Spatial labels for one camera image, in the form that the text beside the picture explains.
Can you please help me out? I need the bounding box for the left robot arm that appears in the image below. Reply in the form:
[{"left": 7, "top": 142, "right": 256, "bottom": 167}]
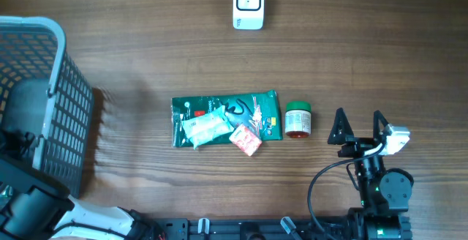
[{"left": 1, "top": 131, "right": 166, "bottom": 240}]

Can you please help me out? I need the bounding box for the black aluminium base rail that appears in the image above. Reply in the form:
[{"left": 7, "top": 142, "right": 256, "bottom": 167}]
[{"left": 153, "top": 216, "right": 413, "bottom": 240}]

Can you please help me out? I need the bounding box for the red white snack packet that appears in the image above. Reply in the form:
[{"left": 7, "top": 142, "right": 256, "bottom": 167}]
[{"left": 229, "top": 124, "right": 262, "bottom": 157}]

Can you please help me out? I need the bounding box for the white barcode scanner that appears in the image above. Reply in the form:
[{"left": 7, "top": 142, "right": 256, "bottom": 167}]
[{"left": 233, "top": 0, "right": 265, "bottom": 30}]

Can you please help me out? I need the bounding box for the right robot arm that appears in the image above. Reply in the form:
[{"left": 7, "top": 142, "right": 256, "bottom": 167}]
[{"left": 328, "top": 108, "right": 414, "bottom": 240}]

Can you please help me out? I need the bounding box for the white wipes packet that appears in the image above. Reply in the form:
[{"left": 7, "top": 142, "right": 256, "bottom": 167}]
[{"left": 181, "top": 105, "right": 234, "bottom": 149}]

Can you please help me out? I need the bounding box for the grey plastic mesh basket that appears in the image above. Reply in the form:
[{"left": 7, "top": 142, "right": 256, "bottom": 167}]
[{"left": 1, "top": 16, "right": 94, "bottom": 198}]

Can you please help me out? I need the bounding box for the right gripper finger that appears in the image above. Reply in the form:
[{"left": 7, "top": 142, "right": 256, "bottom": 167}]
[
  {"left": 373, "top": 110, "right": 388, "bottom": 140},
  {"left": 328, "top": 108, "right": 355, "bottom": 145}
]

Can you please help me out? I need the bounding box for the green 3M glove package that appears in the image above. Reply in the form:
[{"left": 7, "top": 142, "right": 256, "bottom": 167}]
[{"left": 171, "top": 90, "right": 282, "bottom": 147}]

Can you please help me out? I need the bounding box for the green lid jar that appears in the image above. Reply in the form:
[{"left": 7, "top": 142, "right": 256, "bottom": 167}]
[{"left": 285, "top": 101, "right": 312, "bottom": 138}]

